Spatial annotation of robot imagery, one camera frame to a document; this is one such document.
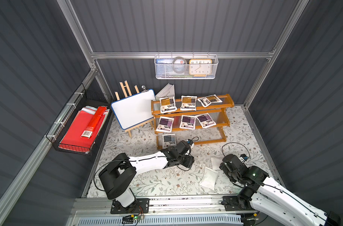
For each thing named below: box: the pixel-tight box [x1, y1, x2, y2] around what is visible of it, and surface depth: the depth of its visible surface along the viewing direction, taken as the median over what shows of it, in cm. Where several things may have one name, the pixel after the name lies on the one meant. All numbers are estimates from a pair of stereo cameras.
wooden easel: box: [114, 80, 156, 138], surface depth 91 cm
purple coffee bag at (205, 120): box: [195, 113, 217, 129], surface depth 91 cm
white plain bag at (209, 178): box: [198, 166, 219, 191], surface depth 84 cm
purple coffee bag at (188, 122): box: [179, 114, 196, 131], surface depth 91 cm
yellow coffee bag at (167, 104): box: [159, 96, 178, 114], surface depth 81 cm
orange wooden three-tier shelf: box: [150, 93, 235, 150], surface depth 90 cm
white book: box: [155, 82, 176, 101], surface depth 98 cm
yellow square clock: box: [188, 58, 213, 77], surface depth 90 cm
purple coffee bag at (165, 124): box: [155, 116, 175, 133], surface depth 91 cm
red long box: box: [81, 105, 107, 139], surface depth 74 cm
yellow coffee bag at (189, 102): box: [179, 95, 198, 111], surface depth 82 cm
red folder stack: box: [58, 105, 110, 154], surface depth 73 cm
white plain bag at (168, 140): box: [162, 133, 177, 149], surface depth 98 cm
